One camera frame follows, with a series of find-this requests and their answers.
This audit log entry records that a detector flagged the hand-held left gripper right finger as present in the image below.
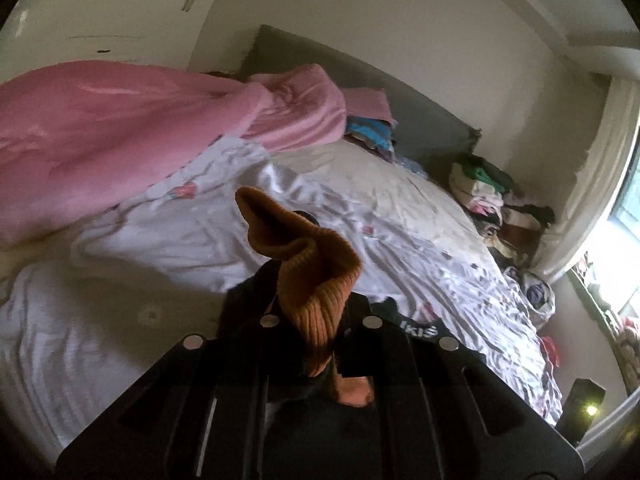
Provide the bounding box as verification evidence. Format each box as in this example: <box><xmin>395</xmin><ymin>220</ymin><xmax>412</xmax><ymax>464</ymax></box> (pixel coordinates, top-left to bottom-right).
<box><xmin>340</xmin><ymin>296</ymin><xmax>586</xmax><ymax>480</ymax></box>

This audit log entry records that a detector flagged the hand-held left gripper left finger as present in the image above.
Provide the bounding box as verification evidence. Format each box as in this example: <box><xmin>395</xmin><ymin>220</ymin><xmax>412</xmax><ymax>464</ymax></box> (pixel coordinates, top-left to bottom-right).
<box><xmin>56</xmin><ymin>312</ymin><xmax>281</xmax><ymax>480</ymax></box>

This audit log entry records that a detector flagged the orange knit sock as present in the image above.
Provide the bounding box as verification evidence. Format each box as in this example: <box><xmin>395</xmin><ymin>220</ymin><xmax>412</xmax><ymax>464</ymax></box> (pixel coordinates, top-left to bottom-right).
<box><xmin>235</xmin><ymin>186</ymin><xmax>376</xmax><ymax>407</ymax></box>

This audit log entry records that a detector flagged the plastic bag of clothes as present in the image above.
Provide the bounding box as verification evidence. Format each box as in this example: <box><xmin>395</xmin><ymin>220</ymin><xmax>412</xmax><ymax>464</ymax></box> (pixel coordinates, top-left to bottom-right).
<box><xmin>505</xmin><ymin>266</ymin><xmax>556</xmax><ymax>331</ymax></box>

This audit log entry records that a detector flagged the pile of assorted clothes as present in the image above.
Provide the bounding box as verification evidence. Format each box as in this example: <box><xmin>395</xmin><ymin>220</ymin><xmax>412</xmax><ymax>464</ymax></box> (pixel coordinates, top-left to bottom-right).
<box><xmin>447</xmin><ymin>155</ymin><xmax>556</xmax><ymax>268</ymax></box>

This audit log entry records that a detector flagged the stack of colourful folded clothes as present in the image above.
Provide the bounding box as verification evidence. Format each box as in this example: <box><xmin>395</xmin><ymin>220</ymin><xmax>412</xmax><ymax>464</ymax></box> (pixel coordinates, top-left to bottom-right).
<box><xmin>344</xmin><ymin>115</ymin><xmax>401</xmax><ymax>161</ymax></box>

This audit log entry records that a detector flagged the red cloth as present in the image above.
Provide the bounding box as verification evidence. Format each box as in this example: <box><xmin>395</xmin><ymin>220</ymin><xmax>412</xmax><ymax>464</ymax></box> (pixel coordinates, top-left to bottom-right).
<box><xmin>540</xmin><ymin>335</ymin><xmax>563</xmax><ymax>366</ymax></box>

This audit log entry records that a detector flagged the patterned cloth on sill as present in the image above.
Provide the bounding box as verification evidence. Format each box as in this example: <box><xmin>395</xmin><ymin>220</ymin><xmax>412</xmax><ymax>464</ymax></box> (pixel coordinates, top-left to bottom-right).
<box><xmin>615</xmin><ymin>315</ymin><xmax>640</xmax><ymax>366</ymax></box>

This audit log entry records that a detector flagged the white printed quilt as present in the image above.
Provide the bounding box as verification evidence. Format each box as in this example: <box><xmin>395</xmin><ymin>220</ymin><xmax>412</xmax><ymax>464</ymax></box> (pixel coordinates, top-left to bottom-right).
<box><xmin>0</xmin><ymin>137</ymin><xmax>563</xmax><ymax>466</ymax></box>

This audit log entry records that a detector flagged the window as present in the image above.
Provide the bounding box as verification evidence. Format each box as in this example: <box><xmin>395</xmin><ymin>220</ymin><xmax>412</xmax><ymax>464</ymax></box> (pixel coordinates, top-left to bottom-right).
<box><xmin>607</xmin><ymin>130</ymin><xmax>640</xmax><ymax>321</ymax></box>

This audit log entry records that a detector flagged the beige bed sheet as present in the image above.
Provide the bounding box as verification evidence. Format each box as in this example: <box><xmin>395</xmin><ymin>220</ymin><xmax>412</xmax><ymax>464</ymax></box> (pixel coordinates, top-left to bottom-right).
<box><xmin>272</xmin><ymin>142</ymin><xmax>481</xmax><ymax>246</ymax></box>

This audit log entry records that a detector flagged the light blue patterned cloth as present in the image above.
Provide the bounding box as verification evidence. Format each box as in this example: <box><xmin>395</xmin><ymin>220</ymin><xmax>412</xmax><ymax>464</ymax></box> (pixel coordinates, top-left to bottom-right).
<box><xmin>395</xmin><ymin>154</ymin><xmax>432</xmax><ymax>178</ymax></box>

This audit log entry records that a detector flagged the cream curtain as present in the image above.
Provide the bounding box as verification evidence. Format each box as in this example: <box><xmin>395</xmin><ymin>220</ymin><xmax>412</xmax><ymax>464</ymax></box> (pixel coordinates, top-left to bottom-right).
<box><xmin>537</xmin><ymin>77</ymin><xmax>640</xmax><ymax>281</ymax></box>

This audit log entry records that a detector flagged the pink blanket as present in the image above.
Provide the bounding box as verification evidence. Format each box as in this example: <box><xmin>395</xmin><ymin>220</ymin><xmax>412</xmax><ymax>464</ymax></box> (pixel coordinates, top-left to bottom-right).
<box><xmin>0</xmin><ymin>60</ymin><xmax>348</xmax><ymax>248</ymax></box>

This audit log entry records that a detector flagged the grey headboard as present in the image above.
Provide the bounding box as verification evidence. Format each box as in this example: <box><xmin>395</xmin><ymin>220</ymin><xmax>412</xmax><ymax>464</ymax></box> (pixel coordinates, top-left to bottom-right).
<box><xmin>240</xmin><ymin>24</ymin><xmax>483</xmax><ymax>171</ymax></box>

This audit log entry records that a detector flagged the pink pillow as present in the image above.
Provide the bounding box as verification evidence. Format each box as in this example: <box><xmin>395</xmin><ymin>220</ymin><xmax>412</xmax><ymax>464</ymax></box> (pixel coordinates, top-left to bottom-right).
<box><xmin>341</xmin><ymin>87</ymin><xmax>396</xmax><ymax>126</ymax></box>

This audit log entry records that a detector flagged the white wardrobe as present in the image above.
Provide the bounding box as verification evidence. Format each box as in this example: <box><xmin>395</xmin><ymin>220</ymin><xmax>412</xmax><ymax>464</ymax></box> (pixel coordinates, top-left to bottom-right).
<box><xmin>0</xmin><ymin>0</ymin><xmax>236</xmax><ymax>86</ymax></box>

